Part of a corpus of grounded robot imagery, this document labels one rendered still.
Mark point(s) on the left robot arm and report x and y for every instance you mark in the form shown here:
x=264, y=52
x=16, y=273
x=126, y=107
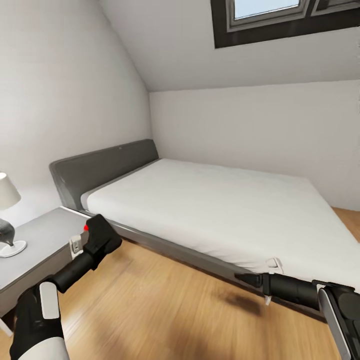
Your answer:
x=38, y=333

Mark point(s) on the digital camera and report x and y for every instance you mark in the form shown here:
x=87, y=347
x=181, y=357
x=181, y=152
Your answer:
x=98, y=229

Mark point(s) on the fixed window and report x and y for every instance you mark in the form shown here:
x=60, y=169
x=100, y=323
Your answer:
x=241, y=22

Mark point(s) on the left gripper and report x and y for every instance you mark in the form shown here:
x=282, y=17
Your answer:
x=88, y=259

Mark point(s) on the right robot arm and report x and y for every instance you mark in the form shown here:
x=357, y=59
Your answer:
x=339, y=302

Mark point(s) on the nightstand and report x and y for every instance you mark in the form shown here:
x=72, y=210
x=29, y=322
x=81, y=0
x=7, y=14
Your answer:
x=46, y=253

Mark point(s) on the table lamp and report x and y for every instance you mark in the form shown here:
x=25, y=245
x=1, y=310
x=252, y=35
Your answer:
x=9, y=196

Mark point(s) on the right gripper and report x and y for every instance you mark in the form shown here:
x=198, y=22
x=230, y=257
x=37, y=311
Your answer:
x=277, y=285

